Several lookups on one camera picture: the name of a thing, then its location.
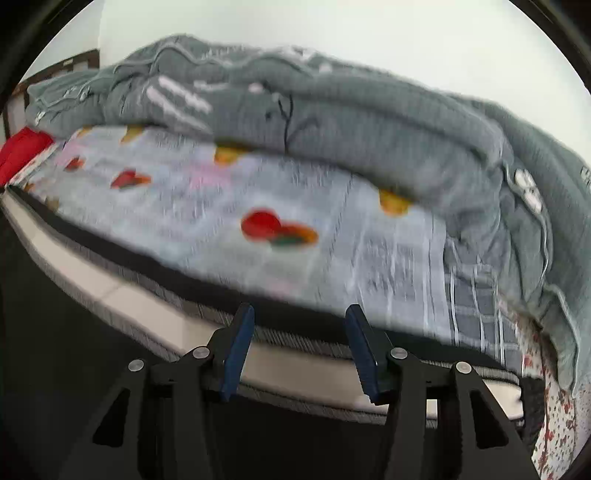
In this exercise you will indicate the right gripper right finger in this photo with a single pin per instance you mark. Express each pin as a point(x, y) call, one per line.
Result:
point(443, 422)

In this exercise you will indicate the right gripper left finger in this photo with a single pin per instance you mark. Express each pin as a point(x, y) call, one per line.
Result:
point(156, 420)

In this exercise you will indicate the black pants with white stripe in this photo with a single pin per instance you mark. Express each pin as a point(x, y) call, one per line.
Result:
point(77, 308)

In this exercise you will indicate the floral bed sheet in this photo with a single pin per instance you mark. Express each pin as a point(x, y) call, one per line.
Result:
point(554, 447)

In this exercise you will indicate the grey fruit-print bed cover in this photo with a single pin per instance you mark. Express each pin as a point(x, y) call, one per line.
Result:
point(309, 234)

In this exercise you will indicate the red pillow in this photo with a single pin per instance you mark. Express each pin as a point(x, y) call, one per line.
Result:
point(20, 149)

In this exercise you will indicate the grey quilted blanket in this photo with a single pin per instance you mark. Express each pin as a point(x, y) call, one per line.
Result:
point(512, 198)

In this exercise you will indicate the dark wooden headboard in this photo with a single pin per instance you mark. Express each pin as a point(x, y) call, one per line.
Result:
point(13, 114)

